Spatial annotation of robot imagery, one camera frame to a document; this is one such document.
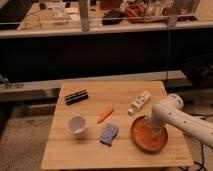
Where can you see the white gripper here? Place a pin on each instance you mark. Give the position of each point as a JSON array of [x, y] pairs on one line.
[[154, 130]]

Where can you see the orange ceramic bowl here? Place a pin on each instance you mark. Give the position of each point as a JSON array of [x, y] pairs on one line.
[[143, 137]]

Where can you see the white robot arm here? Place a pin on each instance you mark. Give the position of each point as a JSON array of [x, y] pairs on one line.
[[169, 111]]

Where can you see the white tube bottle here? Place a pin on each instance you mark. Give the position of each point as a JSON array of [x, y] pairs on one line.
[[139, 102]]

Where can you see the blue sponge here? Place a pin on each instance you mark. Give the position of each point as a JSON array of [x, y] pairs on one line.
[[109, 133]]

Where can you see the orange toy carrot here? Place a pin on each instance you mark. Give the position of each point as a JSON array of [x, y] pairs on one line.
[[105, 114]]

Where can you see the black striped eraser block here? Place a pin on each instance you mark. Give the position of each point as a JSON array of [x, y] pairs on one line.
[[76, 97]]

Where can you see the white cup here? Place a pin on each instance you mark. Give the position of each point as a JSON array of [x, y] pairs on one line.
[[77, 125]]

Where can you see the black bag on shelf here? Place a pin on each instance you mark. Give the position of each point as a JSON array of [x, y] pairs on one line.
[[112, 17]]

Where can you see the red tool on shelf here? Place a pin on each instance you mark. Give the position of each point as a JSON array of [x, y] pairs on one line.
[[135, 13]]

